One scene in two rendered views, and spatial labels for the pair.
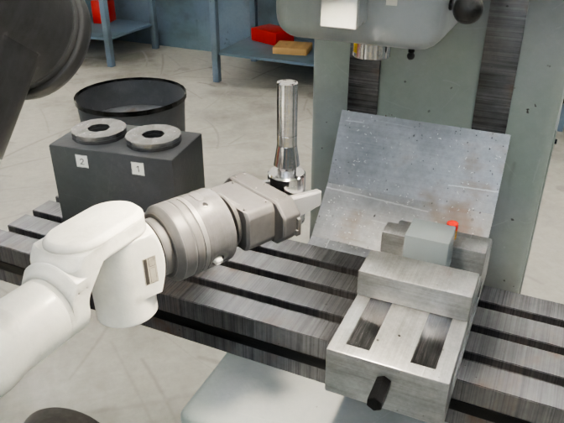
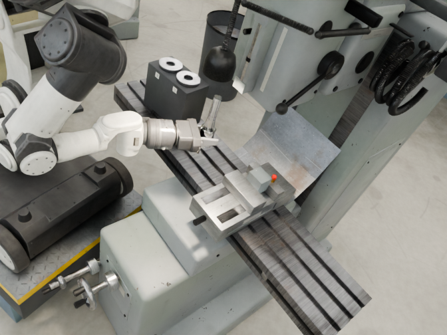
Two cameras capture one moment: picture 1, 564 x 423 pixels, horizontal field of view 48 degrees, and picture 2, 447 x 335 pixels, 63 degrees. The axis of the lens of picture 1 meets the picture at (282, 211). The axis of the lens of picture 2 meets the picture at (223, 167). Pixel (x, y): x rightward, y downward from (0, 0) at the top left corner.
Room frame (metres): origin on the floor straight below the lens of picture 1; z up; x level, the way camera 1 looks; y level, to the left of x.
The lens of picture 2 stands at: (-0.11, -0.27, 1.84)
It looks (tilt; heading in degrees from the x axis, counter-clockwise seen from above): 44 degrees down; 12
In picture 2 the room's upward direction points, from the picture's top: 20 degrees clockwise
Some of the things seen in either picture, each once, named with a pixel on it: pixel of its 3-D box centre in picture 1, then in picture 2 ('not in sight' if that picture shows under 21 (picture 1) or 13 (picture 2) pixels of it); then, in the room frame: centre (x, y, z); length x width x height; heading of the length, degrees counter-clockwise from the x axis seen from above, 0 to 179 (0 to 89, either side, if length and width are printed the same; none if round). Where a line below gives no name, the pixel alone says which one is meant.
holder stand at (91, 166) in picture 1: (132, 185); (175, 92); (0.98, 0.26, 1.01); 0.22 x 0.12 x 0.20; 73
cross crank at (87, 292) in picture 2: not in sight; (96, 288); (0.34, 0.09, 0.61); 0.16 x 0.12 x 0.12; 156
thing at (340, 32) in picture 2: not in sight; (344, 32); (0.67, -0.24, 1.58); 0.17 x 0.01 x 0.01; 150
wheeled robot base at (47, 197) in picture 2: not in sight; (26, 161); (0.62, 0.69, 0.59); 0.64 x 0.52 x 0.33; 81
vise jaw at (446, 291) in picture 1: (417, 284); (243, 191); (0.70, -0.18, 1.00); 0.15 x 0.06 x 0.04; 66
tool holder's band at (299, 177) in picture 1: (286, 174); (208, 128); (0.70, -0.01, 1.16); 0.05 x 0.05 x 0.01
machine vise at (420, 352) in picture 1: (419, 295); (246, 195); (0.72, -0.19, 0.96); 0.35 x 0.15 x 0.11; 156
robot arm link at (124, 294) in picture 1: (135, 256); (137, 133); (0.58, 0.16, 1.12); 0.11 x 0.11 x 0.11; 41
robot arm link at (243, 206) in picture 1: (227, 221); (177, 135); (0.64, 0.06, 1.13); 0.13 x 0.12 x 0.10; 41
